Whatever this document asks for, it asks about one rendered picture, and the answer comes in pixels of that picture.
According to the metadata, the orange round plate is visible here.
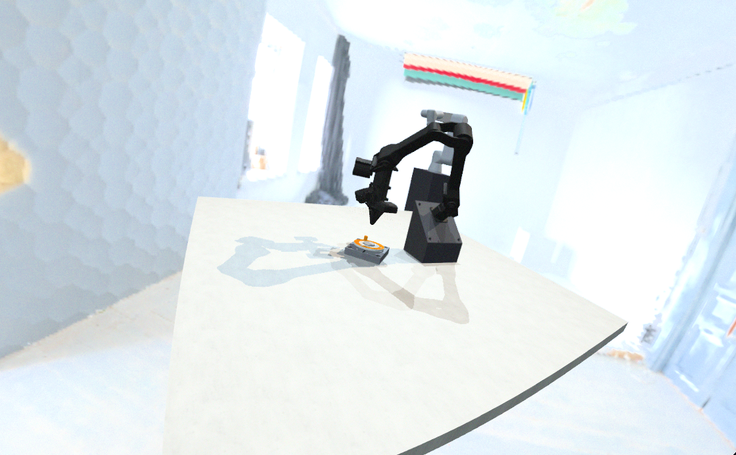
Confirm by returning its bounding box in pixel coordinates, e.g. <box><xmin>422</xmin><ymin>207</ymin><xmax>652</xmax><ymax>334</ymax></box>
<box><xmin>354</xmin><ymin>235</ymin><xmax>384</xmax><ymax>252</ymax></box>

